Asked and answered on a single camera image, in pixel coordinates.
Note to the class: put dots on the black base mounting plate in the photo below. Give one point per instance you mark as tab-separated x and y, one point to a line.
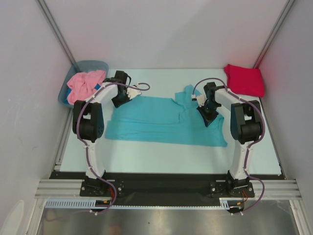
163	182

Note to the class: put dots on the left aluminium corner post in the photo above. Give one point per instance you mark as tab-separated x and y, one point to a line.
55	29

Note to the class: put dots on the white slotted cable duct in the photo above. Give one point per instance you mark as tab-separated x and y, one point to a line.
100	205

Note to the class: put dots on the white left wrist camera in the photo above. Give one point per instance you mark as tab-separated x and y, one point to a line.
133	91

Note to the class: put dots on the pink t-shirt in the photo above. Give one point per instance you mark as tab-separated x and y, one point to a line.
84	84

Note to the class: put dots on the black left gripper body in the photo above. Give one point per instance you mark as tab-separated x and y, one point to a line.
121	99

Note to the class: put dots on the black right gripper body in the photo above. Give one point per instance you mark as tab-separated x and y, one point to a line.
208	113

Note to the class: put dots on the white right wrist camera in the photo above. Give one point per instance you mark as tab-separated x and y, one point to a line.
200	99

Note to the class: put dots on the aluminium front rail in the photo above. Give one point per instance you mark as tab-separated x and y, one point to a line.
274	189

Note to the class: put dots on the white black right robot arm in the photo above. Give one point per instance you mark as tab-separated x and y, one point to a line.
246	128

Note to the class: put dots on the right aluminium corner post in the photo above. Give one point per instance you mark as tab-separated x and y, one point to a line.
274	32

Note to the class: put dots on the grey-blue plastic basket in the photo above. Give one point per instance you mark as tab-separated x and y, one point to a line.
80	66

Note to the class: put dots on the aluminium corner post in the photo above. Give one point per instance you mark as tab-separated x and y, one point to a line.
55	29
274	32

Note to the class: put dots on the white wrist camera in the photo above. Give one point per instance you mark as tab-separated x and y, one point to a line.
200	99
133	91

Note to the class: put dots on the blue t-shirt in basket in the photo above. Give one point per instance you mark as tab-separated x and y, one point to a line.
69	90

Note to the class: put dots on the folded red t-shirt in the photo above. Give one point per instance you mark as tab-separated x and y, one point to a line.
245	81

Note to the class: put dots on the teal t-shirt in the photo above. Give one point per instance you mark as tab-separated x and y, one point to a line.
166	120

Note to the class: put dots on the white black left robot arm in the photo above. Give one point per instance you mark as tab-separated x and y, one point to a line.
88	125

